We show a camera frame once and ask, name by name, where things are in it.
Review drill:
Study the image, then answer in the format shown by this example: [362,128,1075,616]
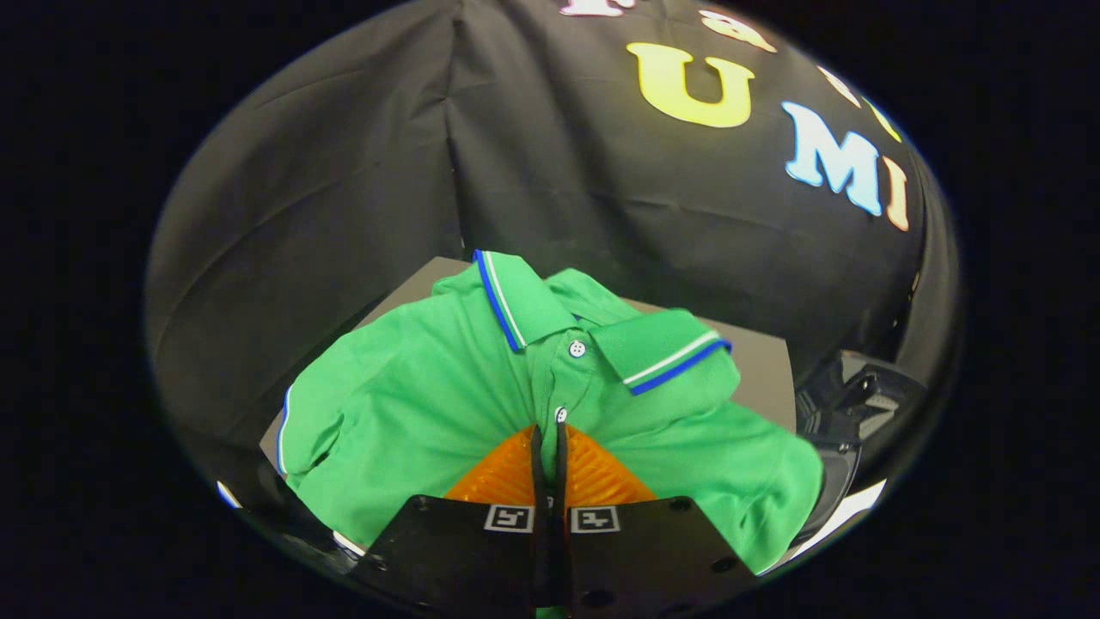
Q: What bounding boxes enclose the dark grey cabinet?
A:
[258,255,796,482]

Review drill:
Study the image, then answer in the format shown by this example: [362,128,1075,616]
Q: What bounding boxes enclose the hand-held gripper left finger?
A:
[352,424,551,613]

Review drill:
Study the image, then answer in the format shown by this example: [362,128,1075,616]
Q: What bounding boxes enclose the dark grey washing machine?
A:
[795,348,927,551]

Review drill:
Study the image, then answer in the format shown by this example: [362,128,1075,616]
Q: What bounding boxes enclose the green polo shirt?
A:
[277,249,824,619]

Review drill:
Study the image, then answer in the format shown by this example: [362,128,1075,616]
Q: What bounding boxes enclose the white flat panel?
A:
[765,478,888,573]

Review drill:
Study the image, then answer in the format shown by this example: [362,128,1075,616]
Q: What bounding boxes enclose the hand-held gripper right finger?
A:
[554,421,761,613]

